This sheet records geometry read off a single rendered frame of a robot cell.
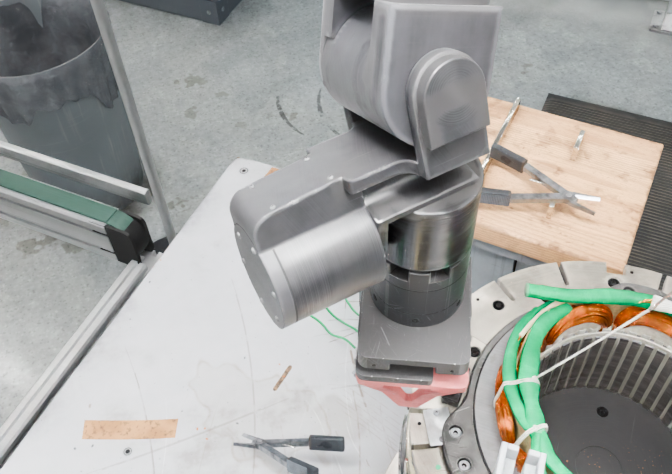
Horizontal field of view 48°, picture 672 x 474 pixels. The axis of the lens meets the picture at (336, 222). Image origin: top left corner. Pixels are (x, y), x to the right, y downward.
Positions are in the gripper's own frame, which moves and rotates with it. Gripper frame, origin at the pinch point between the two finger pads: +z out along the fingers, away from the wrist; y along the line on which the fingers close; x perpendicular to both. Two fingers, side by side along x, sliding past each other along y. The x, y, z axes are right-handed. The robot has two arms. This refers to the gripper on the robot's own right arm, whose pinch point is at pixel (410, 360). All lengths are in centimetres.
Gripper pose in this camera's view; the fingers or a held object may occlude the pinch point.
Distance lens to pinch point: 54.9
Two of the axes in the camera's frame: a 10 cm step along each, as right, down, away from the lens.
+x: 9.9, 0.6, -0.9
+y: -1.0, 7.7, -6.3
